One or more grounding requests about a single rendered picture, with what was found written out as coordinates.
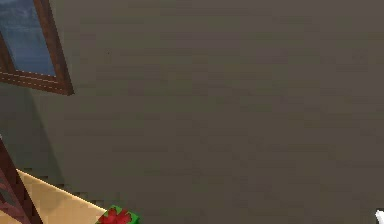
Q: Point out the brown framed window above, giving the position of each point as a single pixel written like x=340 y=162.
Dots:
x=50 y=40

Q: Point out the small white object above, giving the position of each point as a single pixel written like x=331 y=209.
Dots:
x=380 y=216

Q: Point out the light wooden table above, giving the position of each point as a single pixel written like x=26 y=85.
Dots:
x=60 y=203

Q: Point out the green gift box red bow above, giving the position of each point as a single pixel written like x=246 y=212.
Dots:
x=118 y=216

